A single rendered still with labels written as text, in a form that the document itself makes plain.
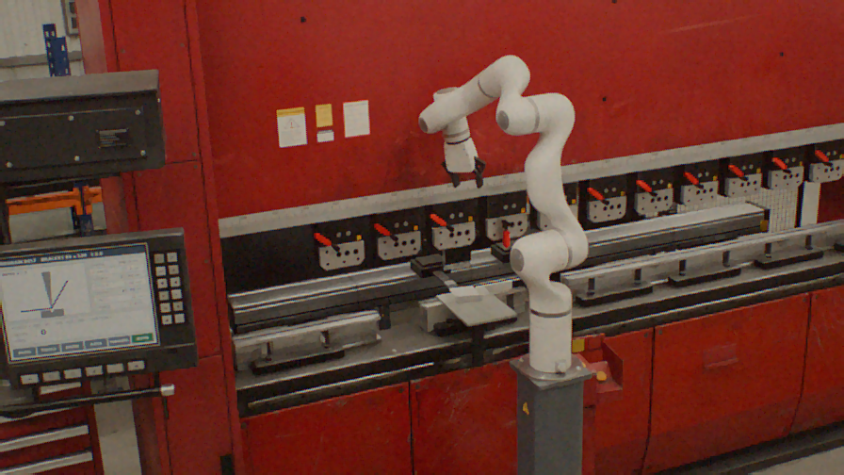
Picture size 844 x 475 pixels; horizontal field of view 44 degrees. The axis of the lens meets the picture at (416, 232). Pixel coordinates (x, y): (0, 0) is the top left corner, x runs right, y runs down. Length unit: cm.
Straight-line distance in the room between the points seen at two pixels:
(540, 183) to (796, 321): 177
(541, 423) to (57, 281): 141
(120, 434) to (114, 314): 243
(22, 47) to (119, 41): 454
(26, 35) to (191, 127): 453
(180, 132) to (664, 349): 201
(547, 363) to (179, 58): 133
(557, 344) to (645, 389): 108
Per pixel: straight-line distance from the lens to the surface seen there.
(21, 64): 740
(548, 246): 290
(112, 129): 251
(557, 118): 289
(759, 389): 441
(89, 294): 261
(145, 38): 289
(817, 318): 446
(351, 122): 329
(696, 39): 385
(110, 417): 519
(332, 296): 375
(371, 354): 349
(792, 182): 428
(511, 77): 292
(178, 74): 292
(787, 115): 418
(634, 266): 396
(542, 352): 304
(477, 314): 346
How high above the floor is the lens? 241
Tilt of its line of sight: 20 degrees down
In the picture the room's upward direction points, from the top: 2 degrees counter-clockwise
